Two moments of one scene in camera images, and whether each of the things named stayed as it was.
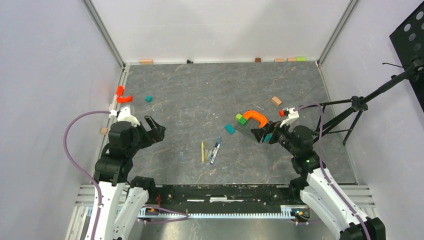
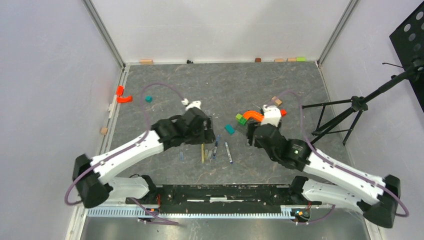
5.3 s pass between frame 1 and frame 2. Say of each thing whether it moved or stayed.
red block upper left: stayed
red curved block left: stayed
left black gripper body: moved
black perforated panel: stayed
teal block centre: stayed
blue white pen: moved
